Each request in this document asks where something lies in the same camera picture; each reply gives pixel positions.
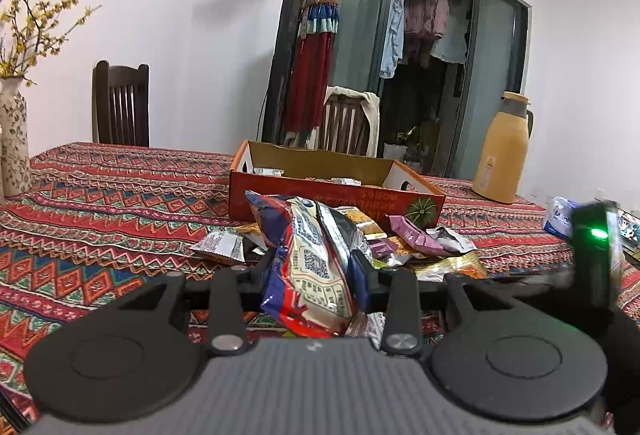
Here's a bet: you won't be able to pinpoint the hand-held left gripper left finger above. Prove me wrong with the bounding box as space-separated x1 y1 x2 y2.
119 250 280 357

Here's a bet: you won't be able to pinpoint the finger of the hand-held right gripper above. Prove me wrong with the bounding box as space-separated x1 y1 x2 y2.
515 267 576 303

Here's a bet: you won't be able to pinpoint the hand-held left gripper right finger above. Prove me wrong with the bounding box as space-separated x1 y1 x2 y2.
349 248 509 359

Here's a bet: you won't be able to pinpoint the red blue white snack packet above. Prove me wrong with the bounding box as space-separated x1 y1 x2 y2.
244 190 374 339

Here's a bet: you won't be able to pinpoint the pile of assorted snack packets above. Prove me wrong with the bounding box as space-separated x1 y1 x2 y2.
189 206 489 346
254 166 364 186

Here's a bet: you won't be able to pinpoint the red cardboard box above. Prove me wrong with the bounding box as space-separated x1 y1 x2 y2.
228 140 446 229

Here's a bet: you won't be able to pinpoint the person's right forearm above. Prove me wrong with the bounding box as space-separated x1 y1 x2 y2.
600 309 640 435

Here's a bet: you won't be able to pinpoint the colourful printed screen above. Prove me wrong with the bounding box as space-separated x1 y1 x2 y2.
617 207 640 264

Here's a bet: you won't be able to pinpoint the white blue tissue pack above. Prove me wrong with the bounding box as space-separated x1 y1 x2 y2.
542 196 581 239

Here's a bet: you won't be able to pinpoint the yellow thermos jug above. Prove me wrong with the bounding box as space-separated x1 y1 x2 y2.
472 90 535 205

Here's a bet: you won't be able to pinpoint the wooden chair with cloth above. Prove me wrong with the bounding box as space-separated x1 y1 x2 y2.
324 84 381 157

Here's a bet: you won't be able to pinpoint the brown slatted wooden chair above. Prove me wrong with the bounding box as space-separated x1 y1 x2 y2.
317 87 374 156

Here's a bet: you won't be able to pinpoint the red hanging fabric bundle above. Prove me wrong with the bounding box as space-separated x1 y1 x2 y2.
283 0 342 136

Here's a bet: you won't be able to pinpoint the dark framed sliding glass door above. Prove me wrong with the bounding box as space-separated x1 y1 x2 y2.
260 0 530 179

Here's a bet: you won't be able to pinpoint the light blue hanging shirt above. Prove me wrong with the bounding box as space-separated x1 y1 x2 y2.
378 0 407 80

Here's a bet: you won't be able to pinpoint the pale hanging garment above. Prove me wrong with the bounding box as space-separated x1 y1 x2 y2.
430 0 470 65

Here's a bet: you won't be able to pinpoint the dark wooden chair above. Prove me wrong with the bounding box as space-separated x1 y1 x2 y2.
92 60 151 147

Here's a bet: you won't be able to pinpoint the pink hanging clothes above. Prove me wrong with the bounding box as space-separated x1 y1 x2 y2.
403 0 451 66

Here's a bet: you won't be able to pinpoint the small floral vase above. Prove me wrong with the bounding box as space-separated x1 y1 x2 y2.
0 77 34 199

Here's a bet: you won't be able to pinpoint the yellow flower branches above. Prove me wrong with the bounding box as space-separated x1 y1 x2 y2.
0 0 101 89

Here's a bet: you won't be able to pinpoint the black lamp cable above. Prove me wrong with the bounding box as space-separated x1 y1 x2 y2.
256 84 269 142

